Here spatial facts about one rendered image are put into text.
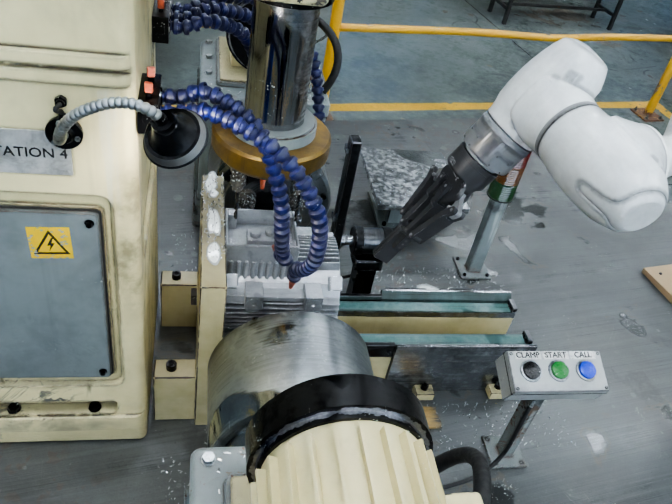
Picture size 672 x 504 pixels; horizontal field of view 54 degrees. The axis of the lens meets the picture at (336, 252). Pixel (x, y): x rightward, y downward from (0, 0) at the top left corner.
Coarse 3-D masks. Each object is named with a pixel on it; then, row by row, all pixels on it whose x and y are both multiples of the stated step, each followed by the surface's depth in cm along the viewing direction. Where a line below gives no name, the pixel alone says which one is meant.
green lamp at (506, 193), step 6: (492, 186) 152; (498, 186) 150; (504, 186) 149; (510, 186) 149; (516, 186) 150; (492, 192) 152; (498, 192) 151; (504, 192) 150; (510, 192) 150; (498, 198) 151; (504, 198) 151; (510, 198) 152
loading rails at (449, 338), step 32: (352, 320) 135; (384, 320) 136; (416, 320) 138; (448, 320) 139; (480, 320) 141; (384, 352) 127; (416, 352) 127; (448, 352) 129; (480, 352) 130; (416, 384) 134; (448, 384) 135; (480, 384) 137
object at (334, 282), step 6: (330, 234) 123; (228, 276) 110; (234, 276) 110; (330, 276) 114; (336, 276) 114; (228, 282) 110; (234, 282) 110; (330, 282) 113; (336, 282) 114; (228, 288) 110; (234, 288) 110; (330, 288) 113; (336, 288) 113
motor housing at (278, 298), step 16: (304, 240) 118; (304, 256) 114; (336, 256) 116; (320, 272) 115; (336, 272) 116; (240, 288) 112; (272, 288) 113; (288, 288) 114; (240, 304) 112; (272, 304) 113; (288, 304) 113; (336, 304) 114; (240, 320) 113
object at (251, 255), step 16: (240, 224) 117; (256, 224) 117; (272, 224) 118; (240, 240) 113; (256, 240) 112; (272, 240) 113; (240, 256) 109; (256, 256) 110; (272, 256) 110; (240, 272) 112; (256, 272) 112; (272, 272) 113
